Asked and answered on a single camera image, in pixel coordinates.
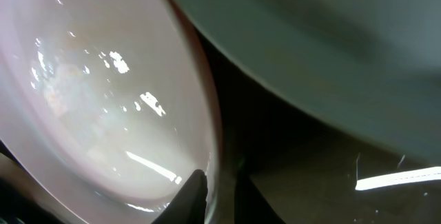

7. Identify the brown plastic serving tray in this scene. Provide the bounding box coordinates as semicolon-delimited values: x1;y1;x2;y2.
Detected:
201;37;440;223

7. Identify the pale green clean plate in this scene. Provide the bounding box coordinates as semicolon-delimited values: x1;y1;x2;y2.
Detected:
174;0;440;164

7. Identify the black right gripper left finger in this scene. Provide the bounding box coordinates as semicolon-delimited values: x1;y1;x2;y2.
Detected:
152;170;208;224

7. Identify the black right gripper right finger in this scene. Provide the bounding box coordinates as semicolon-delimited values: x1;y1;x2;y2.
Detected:
234;170;285;224

